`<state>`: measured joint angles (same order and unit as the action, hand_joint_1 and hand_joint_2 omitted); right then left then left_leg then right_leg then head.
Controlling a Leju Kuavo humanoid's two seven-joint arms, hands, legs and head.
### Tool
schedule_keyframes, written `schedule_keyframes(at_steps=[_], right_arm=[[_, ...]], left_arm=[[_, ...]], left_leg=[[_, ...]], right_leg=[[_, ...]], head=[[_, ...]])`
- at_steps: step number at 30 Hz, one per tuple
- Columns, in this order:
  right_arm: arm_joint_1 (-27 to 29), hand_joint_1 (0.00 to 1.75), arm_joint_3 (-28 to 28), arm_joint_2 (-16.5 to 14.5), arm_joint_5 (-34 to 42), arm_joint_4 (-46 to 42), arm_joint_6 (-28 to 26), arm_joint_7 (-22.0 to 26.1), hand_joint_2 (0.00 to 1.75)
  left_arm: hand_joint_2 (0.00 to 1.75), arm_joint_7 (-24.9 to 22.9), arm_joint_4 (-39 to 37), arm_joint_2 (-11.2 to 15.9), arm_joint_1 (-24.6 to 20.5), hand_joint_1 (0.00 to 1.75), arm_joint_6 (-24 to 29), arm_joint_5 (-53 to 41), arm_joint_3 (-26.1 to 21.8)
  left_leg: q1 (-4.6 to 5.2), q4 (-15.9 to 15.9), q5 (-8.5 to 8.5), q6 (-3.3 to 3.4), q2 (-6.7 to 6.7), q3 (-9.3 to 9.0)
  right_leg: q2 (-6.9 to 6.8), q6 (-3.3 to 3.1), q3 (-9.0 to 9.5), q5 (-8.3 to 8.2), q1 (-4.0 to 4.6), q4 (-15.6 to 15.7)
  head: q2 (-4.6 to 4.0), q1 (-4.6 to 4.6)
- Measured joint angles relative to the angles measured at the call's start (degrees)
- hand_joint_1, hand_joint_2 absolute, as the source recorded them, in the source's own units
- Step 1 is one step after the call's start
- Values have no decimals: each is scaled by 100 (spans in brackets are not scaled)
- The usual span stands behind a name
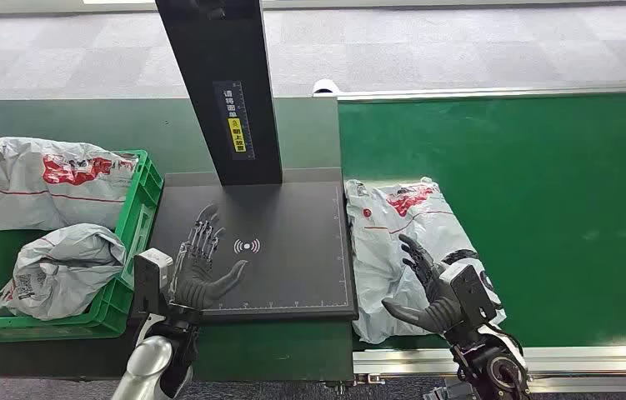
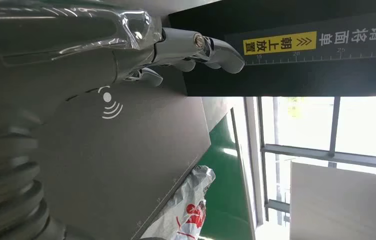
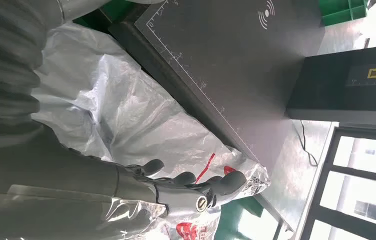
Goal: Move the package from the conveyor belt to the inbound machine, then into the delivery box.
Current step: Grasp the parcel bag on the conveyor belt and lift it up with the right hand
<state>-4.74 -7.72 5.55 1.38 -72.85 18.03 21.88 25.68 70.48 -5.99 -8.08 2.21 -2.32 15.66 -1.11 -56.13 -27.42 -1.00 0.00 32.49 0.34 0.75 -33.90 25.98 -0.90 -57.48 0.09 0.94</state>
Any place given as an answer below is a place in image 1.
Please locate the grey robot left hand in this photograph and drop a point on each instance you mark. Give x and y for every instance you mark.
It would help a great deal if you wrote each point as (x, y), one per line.
(196, 281)

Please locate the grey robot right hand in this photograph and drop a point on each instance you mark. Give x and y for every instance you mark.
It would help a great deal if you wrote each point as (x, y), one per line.
(434, 317)

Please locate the green conveyor belt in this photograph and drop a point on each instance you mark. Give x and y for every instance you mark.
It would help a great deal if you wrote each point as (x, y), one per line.
(539, 210)

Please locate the green plastic crate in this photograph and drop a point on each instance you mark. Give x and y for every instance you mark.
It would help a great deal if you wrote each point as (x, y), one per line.
(138, 221)

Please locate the black scanner platform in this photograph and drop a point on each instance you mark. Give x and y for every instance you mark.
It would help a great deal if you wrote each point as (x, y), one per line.
(290, 248)

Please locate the crumpled grey mailer bag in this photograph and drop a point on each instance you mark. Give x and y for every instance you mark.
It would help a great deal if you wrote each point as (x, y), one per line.
(64, 270)

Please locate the yellow and black column label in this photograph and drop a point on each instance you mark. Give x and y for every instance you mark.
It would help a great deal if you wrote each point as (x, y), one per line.
(235, 124)

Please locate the large grey mailer bag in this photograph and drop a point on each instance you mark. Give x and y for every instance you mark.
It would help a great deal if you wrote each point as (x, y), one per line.
(20, 182)

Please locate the black scanner column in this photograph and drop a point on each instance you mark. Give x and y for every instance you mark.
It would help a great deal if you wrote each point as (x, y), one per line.
(218, 55)

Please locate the white roller end cap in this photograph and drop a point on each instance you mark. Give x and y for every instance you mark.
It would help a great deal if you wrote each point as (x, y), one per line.
(325, 86)

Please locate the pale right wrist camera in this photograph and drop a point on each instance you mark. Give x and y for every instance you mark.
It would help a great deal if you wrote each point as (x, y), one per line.
(470, 290)

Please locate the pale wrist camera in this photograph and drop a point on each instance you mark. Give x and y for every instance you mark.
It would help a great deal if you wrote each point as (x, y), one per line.
(149, 273)
(470, 290)

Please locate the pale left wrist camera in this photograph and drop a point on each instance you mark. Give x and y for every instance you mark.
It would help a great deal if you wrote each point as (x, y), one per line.
(149, 273)

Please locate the small metal conveyor bracket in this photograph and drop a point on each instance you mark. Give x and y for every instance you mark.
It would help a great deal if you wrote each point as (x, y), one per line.
(370, 379)

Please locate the wide aluminium conveyor rail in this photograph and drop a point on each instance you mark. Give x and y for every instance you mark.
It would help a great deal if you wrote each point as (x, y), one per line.
(594, 364)

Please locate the thin aluminium conveyor rail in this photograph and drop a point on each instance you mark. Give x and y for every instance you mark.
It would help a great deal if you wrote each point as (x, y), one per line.
(484, 92)

